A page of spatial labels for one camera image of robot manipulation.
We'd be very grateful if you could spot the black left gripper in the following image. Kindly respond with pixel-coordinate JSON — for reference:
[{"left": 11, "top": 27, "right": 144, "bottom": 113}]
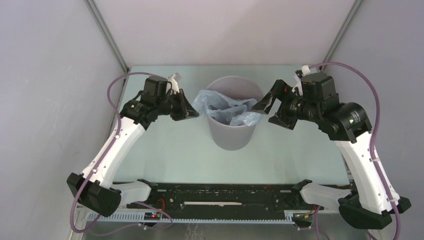
[{"left": 156, "top": 89, "right": 200, "bottom": 122}]

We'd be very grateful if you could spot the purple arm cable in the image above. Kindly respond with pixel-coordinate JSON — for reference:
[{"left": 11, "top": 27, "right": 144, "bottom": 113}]
[
  {"left": 309, "top": 61, "right": 403, "bottom": 240},
  {"left": 69, "top": 72, "right": 157, "bottom": 234}
]

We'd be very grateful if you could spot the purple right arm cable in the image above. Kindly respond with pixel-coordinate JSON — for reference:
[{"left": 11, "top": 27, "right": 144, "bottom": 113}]
[{"left": 309, "top": 61, "right": 403, "bottom": 240}]

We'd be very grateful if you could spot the corner aluminium post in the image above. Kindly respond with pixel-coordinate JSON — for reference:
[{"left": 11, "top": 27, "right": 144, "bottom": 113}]
[
  {"left": 322, "top": 0, "right": 365, "bottom": 63},
  {"left": 84, "top": 0, "right": 129, "bottom": 73}
]

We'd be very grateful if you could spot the grey plastic trash bin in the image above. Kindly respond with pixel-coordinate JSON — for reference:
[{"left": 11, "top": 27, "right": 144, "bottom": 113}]
[{"left": 206, "top": 76, "right": 264, "bottom": 151}]

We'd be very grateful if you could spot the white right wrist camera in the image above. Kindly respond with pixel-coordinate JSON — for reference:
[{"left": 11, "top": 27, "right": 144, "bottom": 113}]
[{"left": 291, "top": 65, "right": 311, "bottom": 97}]

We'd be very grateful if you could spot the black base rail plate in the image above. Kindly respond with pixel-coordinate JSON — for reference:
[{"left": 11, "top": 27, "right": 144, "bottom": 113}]
[{"left": 145, "top": 183, "right": 314, "bottom": 220}]

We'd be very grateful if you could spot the light blue plastic trash bag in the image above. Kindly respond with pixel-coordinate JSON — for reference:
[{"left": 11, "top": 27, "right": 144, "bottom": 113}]
[{"left": 191, "top": 89, "right": 263, "bottom": 127}]

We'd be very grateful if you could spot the left corner aluminium post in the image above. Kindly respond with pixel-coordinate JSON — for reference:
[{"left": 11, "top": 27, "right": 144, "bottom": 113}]
[{"left": 84, "top": 0, "right": 129, "bottom": 73}]

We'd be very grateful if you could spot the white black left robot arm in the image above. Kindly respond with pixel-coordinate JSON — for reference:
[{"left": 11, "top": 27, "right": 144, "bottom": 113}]
[{"left": 66, "top": 73, "right": 199, "bottom": 217}]

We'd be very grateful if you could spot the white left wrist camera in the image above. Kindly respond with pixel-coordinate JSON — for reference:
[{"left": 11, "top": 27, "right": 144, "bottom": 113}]
[{"left": 167, "top": 72, "right": 182, "bottom": 95}]

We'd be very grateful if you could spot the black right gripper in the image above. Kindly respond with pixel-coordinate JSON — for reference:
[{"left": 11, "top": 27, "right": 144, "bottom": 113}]
[{"left": 251, "top": 79, "right": 321, "bottom": 130}]

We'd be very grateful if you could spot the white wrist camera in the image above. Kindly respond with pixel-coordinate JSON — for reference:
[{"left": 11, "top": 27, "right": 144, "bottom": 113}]
[
  {"left": 291, "top": 65, "right": 311, "bottom": 97},
  {"left": 167, "top": 72, "right": 182, "bottom": 95}
]

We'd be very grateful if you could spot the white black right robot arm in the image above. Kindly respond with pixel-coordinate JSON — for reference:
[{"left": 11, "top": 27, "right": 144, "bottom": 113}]
[{"left": 252, "top": 72, "right": 411, "bottom": 230}]

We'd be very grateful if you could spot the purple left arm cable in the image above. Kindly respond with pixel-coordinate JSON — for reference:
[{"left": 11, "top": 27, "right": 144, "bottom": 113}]
[{"left": 69, "top": 72, "right": 157, "bottom": 234}]

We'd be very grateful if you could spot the right corner aluminium post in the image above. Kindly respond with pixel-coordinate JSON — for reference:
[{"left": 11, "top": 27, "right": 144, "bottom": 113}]
[{"left": 322, "top": 0, "right": 365, "bottom": 63}]

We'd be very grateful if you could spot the white slotted cable duct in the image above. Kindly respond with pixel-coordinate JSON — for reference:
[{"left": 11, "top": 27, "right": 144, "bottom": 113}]
[{"left": 98, "top": 211, "right": 301, "bottom": 225}]

